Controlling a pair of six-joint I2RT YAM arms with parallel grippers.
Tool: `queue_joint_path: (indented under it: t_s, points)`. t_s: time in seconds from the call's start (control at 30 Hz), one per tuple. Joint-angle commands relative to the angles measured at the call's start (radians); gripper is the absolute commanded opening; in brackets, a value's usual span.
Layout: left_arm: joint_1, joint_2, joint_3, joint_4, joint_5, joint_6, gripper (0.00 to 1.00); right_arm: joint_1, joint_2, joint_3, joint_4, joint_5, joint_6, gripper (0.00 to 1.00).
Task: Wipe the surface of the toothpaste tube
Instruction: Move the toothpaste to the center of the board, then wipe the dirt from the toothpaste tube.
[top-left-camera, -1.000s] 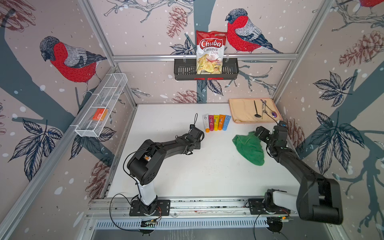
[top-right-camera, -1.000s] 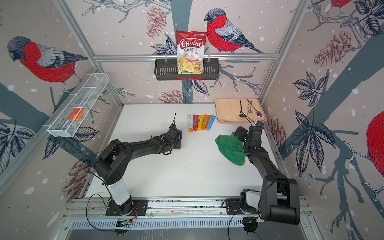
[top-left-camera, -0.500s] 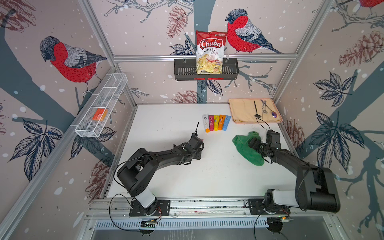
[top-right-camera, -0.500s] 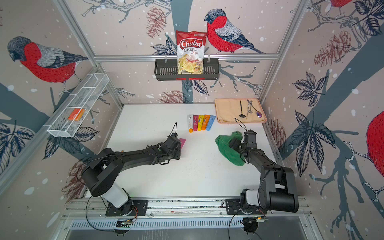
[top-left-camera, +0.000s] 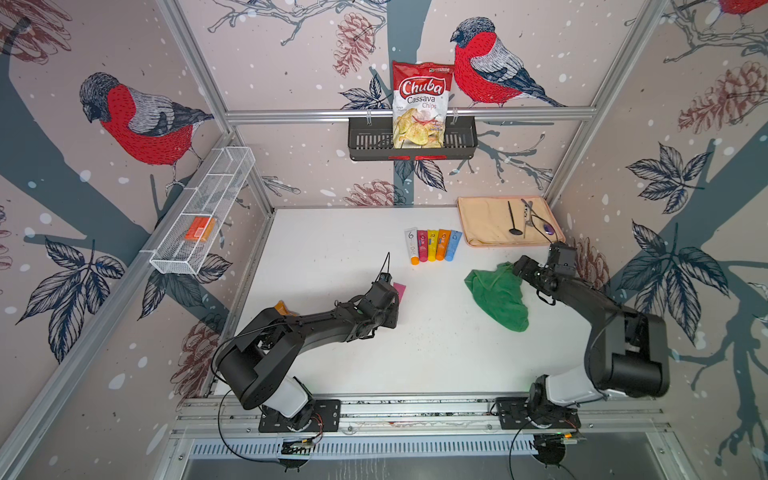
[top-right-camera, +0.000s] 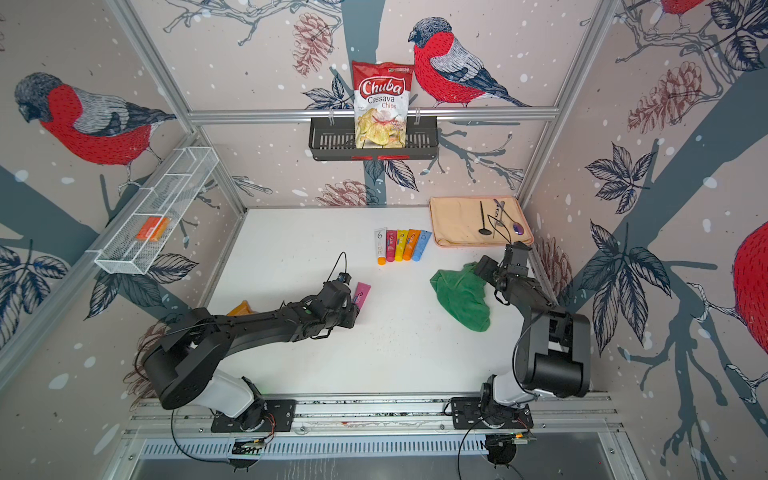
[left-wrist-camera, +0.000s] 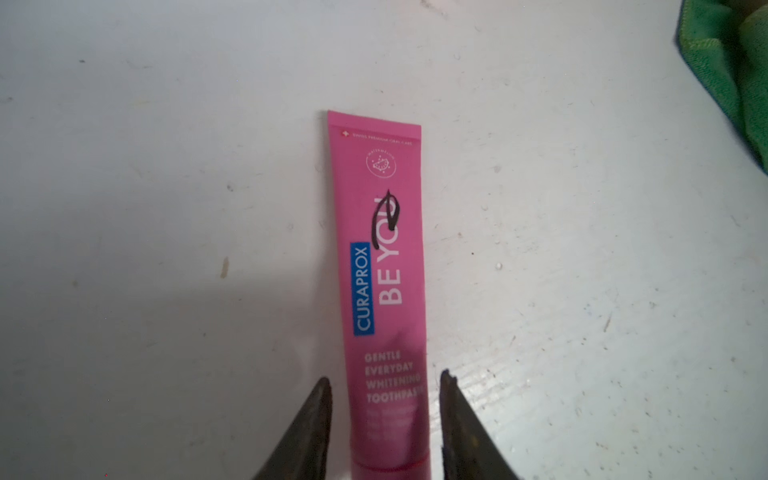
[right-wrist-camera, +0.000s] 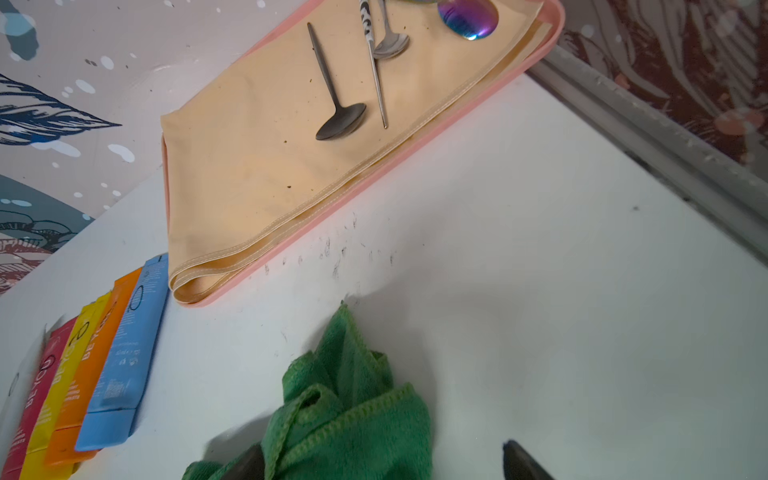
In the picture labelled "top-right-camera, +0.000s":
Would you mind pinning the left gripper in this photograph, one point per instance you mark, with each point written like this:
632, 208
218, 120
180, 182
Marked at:
353, 313

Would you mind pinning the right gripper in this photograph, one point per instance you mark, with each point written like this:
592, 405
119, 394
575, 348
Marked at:
484, 267

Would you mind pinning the magenta toothpaste tube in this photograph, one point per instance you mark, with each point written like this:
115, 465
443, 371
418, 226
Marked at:
361, 293

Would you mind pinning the green cleaning cloth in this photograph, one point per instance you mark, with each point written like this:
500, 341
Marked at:
462, 294

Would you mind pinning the white toothpaste tube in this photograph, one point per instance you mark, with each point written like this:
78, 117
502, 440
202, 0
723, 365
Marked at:
381, 245

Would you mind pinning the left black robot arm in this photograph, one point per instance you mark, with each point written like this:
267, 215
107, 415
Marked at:
183, 367

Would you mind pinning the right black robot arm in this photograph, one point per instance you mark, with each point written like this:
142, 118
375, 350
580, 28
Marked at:
552, 353

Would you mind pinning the blue toothpaste tube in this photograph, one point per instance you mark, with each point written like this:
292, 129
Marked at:
421, 244

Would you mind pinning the red pink toothpaste tube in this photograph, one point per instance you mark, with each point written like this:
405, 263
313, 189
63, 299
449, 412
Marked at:
391, 245

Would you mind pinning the yellow toothpaste tube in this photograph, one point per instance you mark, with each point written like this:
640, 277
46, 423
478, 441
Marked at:
401, 240

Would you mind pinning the orange toothpaste tube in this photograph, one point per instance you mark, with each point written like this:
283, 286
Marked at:
412, 239

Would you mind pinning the black spoon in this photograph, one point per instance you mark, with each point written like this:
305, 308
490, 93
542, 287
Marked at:
483, 230

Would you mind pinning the iridescent purple spoon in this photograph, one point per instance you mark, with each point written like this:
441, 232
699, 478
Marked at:
509, 221

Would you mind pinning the pink tray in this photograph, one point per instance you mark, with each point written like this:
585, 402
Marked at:
480, 221

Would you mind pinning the orange snack packet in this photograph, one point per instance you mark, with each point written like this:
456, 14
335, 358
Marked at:
243, 309

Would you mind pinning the orange packet in shelf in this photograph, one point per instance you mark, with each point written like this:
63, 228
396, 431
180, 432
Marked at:
153, 229

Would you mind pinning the Chuba cassava chips bag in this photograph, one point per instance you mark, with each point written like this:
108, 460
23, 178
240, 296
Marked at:
381, 99

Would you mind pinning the patterned handle utensil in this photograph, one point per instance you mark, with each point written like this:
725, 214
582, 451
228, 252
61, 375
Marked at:
495, 228

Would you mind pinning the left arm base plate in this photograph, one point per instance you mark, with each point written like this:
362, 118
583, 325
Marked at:
265, 415

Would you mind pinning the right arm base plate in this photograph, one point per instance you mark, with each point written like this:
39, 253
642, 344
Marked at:
467, 412

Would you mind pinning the black wire wall basket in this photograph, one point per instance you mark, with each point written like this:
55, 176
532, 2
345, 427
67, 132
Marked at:
348, 140

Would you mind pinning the white wire wall shelf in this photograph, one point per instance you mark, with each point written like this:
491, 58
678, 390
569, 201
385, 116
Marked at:
182, 176

